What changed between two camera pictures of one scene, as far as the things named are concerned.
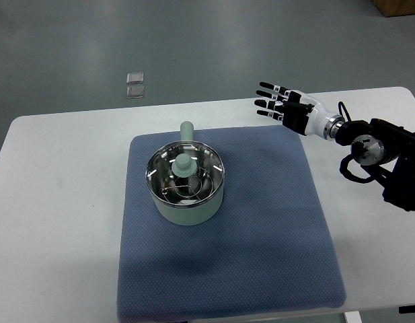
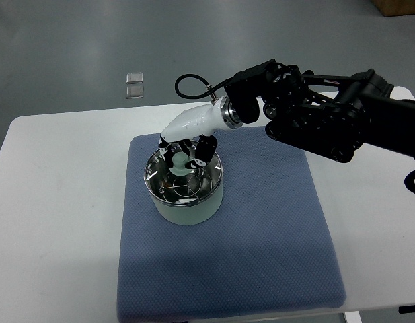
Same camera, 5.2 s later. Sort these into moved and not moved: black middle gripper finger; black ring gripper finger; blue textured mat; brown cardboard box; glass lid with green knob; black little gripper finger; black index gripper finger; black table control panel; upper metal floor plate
Moved: black middle gripper finger; black index gripper finger; black little gripper finger; black ring gripper finger
Not moved: upper metal floor plate; black table control panel; brown cardboard box; glass lid with green knob; blue textured mat
